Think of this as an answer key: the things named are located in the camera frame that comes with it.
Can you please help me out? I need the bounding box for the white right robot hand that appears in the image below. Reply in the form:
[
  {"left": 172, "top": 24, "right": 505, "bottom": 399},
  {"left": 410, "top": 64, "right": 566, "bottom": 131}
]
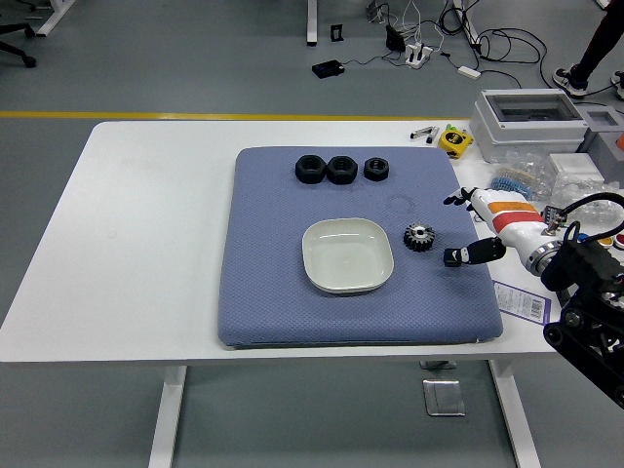
[{"left": 442, "top": 186, "right": 550, "bottom": 269}]

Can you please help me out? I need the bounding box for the large dark bevel gear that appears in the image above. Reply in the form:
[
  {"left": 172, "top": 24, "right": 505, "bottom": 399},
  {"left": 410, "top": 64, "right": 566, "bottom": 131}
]
[{"left": 402, "top": 222, "right": 437, "bottom": 254}]

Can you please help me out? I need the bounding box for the white square dish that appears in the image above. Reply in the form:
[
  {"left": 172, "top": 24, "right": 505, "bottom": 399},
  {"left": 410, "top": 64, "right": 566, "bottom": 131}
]
[{"left": 300, "top": 217, "right": 395, "bottom": 297}]

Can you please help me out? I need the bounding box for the small white plastic box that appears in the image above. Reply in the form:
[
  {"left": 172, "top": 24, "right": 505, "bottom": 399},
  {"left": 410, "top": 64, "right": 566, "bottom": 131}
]
[{"left": 548, "top": 152, "right": 604, "bottom": 184}]

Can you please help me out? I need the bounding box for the grey junction box clear lid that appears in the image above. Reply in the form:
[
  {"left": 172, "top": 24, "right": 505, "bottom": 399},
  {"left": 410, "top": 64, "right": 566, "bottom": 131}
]
[{"left": 469, "top": 88, "right": 591, "bottom": 165}]

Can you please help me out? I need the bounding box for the grey box with window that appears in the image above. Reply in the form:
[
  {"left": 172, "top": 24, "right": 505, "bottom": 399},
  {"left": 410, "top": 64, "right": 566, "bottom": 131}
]
[{"left": 577, "top": 105, "right": 624, "bottom": 181}]

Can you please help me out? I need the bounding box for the small black hex nut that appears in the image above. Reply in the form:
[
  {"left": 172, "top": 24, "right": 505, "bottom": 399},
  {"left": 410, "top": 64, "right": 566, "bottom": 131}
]
[{"left": 363, "top": 156, "right": 390, "bottom": 182}]

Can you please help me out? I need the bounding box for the large black hex nut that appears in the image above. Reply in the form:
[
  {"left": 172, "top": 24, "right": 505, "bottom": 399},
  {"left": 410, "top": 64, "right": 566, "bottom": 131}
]
[
  {"left": 293, "top": 154, "right": 327, "bottom": 185},
  {"left": 325, "top": 154, "right": 360, "bottom": 185}
]

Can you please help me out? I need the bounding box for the blue resistor tape strip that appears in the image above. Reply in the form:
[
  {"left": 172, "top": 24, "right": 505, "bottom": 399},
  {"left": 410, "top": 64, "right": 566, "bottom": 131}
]
[{"left": 488, "top": 165, "right": 552, "bottom": 202}]

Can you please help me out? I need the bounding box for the clear plastic parts bag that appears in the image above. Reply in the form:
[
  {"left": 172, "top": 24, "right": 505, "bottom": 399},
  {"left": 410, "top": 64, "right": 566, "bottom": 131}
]
[{"left": 501, "top": 148, "right": 552, "bottom": 177}]

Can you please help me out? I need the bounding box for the crumpled clear plastic bag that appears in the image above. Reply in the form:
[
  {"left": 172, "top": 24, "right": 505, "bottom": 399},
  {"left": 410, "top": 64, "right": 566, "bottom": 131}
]
[{"left": 550, "top": 173, "right": 624, "bottom": 220}]

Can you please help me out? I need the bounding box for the purple-edged label card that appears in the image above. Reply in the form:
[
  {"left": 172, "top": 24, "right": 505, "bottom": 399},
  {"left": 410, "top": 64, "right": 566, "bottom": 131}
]
[{"left": 491, "top": 281, "right": 553, "bottom": 325}]

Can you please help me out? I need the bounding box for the yellow tape measure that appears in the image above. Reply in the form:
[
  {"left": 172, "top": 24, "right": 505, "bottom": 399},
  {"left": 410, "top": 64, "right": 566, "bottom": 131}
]
[{"left": 437, "top": 125, "right": 475, "bottom": 160}]

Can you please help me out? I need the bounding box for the white power strip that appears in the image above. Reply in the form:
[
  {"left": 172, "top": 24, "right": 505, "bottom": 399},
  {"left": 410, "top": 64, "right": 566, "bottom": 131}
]
[{"left": 404, "top": 42, "right": 433, "bottom": 69}]

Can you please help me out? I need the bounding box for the metal floor outlet plate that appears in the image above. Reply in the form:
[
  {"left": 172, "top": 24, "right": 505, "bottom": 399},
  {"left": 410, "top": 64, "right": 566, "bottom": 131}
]
[{"left": 421, "top": 378, "right": 466, "bottom": 417}]

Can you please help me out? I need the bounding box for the white table leg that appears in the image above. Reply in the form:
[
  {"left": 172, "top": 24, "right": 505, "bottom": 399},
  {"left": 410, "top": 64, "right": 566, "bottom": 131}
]
[
  {"left": 488, "top": 360, "right": 542, "bottom": 468},
  {"left": 147, "top": 365, "right": 188, "bottom": 468}
]

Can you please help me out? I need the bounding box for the person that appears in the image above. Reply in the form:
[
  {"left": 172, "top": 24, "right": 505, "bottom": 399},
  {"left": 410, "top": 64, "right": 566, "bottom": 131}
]
[{"left": 552, "top": 0, "right": 624, "bottom": 102}]

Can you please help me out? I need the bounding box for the slanted white desk leg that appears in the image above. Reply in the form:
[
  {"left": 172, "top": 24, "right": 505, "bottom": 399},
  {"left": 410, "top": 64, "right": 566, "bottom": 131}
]
[{"left": 451, "top": 0, "right": 483, "bottom": 49}]

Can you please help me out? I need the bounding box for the black charger device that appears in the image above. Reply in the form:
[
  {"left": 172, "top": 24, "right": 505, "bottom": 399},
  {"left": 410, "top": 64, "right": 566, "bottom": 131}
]
[{"left": 384, "top": 23, "right": 406, "bottom": 53}]

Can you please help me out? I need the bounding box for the black power adapter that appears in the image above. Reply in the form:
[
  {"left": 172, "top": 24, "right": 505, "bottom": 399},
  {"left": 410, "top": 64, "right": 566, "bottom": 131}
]
[{"left": 311, "top": 59, "right": 346, "bottom": 79}]

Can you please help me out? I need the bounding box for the blue-grey padded mat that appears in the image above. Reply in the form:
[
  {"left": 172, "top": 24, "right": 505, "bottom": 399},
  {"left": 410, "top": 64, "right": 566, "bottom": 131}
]
[{"left": 216, "top": 145, "right": 504, "bottom": 348}]

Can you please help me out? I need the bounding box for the white desk foot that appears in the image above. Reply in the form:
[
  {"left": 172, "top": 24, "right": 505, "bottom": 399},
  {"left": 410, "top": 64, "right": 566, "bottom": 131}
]
[{"left": 36, "top": 0, "right": 77, "bottom": 38}]

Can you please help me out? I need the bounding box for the black office chair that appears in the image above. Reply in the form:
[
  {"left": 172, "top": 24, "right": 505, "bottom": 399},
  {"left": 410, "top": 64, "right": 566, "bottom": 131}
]
[{"left": 0, "top": 0, "right": 38, "bottom": 68}]

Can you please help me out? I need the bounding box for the black floor cable loop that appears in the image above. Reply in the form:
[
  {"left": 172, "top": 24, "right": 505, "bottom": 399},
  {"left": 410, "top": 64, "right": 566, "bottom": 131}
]
[{"left": 475, "top": 26, "right": 550, "bottom": 67}]

